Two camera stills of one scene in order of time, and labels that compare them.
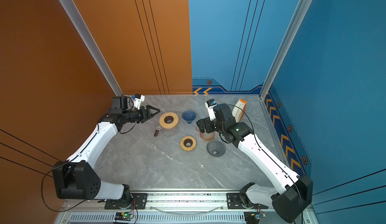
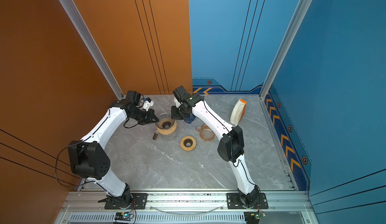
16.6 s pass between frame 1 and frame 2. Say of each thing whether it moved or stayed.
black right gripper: moved
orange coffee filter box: stayed
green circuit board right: stayed
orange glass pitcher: stayed
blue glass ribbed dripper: stayed
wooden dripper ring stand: moved
